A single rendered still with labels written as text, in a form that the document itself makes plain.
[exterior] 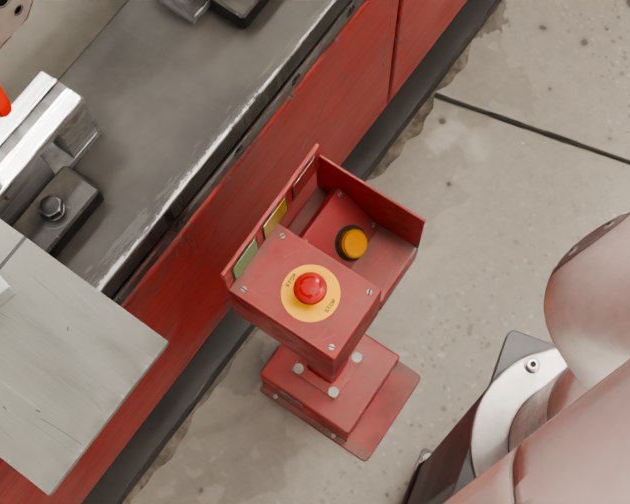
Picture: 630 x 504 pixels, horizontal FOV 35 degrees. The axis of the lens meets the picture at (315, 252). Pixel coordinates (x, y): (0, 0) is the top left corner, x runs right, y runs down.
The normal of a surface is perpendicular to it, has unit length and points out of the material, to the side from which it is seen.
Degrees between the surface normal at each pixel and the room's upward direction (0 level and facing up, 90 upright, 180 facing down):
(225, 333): 0
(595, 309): 69
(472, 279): 0
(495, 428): 0
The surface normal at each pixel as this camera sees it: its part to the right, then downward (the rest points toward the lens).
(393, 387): -0.02, -0.30
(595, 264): -0.70, -0.67
